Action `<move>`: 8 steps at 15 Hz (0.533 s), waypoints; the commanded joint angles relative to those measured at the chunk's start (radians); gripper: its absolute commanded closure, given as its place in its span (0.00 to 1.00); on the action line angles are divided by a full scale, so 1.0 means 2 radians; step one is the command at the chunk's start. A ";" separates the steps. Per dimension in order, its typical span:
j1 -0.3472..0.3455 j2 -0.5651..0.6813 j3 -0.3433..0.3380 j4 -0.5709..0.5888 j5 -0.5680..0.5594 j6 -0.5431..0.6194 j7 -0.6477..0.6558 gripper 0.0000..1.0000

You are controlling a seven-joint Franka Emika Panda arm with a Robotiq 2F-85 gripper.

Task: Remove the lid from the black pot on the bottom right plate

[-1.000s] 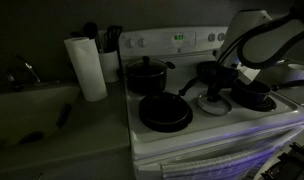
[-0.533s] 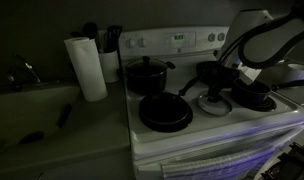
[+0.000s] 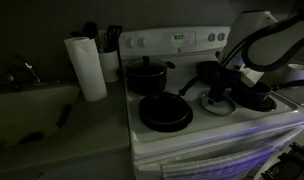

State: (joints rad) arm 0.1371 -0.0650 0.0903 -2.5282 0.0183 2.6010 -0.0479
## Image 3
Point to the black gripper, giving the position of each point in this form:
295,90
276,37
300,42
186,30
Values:
225,77

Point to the glass lid with black knob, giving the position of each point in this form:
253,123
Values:
218,106

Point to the large black pot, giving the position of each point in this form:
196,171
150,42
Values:
146,80

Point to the large pot lid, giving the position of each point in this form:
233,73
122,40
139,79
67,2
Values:
145,66

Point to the large black frying pan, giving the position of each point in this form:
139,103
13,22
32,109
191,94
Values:
205,73

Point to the white electric stove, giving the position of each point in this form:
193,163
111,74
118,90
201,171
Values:
212,133

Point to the small black frying pan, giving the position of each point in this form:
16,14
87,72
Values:
163,108

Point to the white stove knob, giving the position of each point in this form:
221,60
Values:
129,42
141,42
221,36
211,37

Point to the striped towel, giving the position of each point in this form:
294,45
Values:
218,165

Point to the white bowl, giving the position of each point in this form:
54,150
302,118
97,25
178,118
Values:
300,71

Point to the black equipment piece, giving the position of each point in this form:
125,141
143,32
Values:
288,163

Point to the white utensil holder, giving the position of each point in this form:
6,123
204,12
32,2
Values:
109,66

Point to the black slotted spatula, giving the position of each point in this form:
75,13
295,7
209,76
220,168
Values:
113,35

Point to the white paper towel roll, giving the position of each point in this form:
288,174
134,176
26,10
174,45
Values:
87,70

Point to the black ladle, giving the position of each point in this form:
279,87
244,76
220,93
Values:
90,30

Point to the metal faucet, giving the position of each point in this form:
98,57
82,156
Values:
27,68

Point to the white kitchen sink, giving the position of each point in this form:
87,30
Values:
22,113

